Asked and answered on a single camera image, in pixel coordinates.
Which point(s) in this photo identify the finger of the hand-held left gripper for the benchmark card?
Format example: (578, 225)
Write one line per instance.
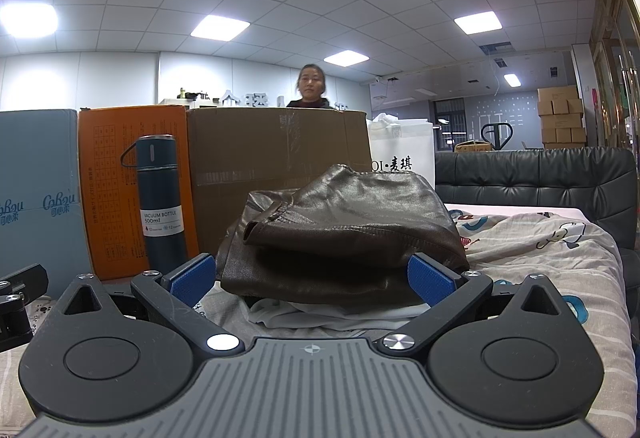
(25, 280)
(12, 323)

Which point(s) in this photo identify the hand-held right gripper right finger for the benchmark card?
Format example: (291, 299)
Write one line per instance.
(430, 280)

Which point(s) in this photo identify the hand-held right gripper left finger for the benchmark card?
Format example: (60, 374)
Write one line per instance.
(192, 275)

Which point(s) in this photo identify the brown leather jacket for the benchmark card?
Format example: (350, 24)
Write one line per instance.
(350, 228)

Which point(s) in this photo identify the dark blue vacuum bottle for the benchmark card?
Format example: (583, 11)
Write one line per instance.
(162, 188)

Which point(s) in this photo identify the white garment with black trim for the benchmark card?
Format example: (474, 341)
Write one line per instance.
(320, 313)

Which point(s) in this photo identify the orange box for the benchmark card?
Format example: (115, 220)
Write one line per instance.
(110, 193)

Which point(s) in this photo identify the printed cartoon blanket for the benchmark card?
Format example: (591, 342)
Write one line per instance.
(550, 258)

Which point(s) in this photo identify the light blue box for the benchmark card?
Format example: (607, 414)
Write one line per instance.
(40, 157)

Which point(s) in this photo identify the open cardboard box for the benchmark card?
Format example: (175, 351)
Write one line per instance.
(472, 147)

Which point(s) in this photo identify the black leather headboard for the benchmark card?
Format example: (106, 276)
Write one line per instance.
(525, 178)

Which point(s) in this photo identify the white shopping bag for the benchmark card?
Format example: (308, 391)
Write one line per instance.
(405, 142)

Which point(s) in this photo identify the large brown cardboard box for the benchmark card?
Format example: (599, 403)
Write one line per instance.
(250, 142)

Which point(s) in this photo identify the pallet jack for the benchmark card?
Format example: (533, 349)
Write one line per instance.
(498, 137)

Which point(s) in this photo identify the dark window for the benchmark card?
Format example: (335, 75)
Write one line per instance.
(450, 122)

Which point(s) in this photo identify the stack of cardboard boxes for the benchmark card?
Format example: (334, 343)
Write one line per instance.
(560, 117)

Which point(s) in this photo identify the ceiling light panel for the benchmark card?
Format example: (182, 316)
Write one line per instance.
(27, 20)
(478, 21)
(512, 79)
(220, 27)
(347, 58)

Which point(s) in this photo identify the glass door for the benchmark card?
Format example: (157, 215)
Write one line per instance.
(615, 67)

